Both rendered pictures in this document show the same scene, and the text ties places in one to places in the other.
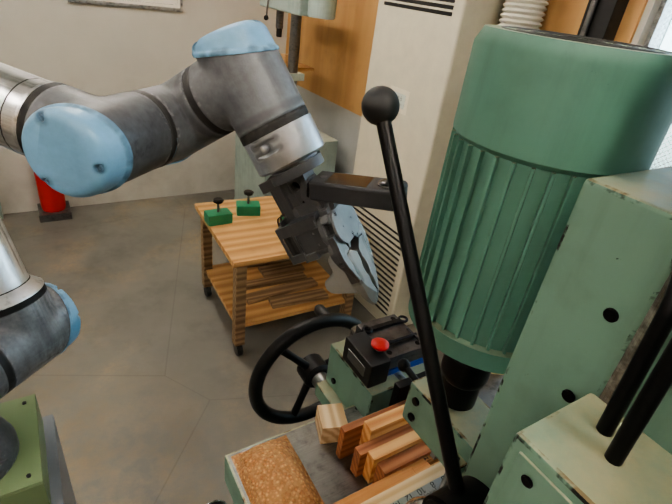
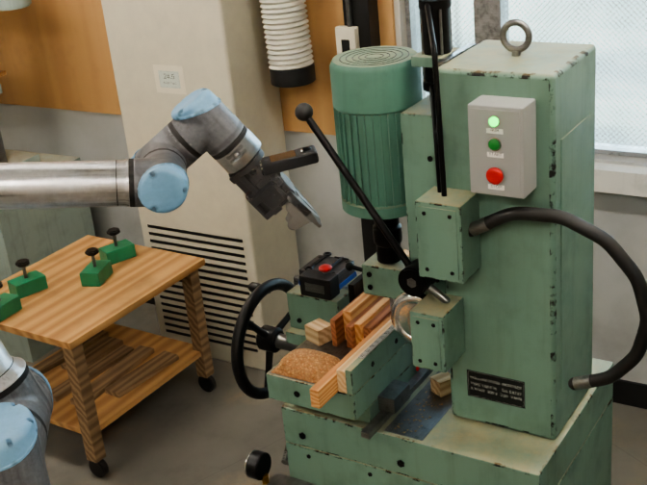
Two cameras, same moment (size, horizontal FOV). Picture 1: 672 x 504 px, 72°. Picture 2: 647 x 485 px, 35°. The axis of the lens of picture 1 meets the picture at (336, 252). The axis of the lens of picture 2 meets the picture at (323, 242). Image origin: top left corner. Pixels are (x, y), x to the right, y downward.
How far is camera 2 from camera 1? 1.55 m
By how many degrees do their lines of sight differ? 20
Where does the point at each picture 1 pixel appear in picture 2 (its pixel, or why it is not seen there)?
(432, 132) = (230, 103)
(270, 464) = (301, 354)
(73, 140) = (171, 179)
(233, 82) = (210, 125)
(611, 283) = (425, 146)
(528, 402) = not seen: hidden behind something
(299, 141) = (252, 143)
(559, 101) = (378, 89)
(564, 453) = (429, 199)
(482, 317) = (386, 190)
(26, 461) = not seen: outside the picture
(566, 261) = (407, 146)
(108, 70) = not seen: outside the picture
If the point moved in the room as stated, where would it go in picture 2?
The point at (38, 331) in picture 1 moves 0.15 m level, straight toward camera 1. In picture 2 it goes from (40, 395) to (96, 407)
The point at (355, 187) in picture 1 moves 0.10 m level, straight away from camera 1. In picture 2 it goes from (290, 158) to (273, 144)
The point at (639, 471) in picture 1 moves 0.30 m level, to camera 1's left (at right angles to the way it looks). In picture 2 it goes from (452, 194) to (297, 235)
